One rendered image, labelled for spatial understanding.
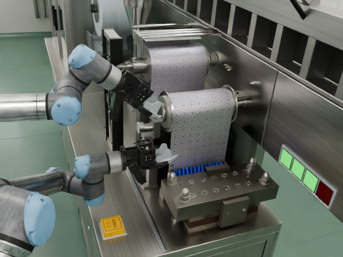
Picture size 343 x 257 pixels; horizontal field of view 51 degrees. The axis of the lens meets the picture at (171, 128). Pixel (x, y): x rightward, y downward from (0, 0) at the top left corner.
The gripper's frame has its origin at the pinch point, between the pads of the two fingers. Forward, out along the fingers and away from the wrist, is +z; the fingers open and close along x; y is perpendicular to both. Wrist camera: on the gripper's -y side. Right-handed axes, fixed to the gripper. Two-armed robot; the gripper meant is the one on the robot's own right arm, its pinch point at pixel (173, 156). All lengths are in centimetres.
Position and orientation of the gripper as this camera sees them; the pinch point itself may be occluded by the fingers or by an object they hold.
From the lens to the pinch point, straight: 132.5
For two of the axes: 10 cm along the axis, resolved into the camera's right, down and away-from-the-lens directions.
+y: 0.6, -8.6, -5.0
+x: -3.6, -4.9, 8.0
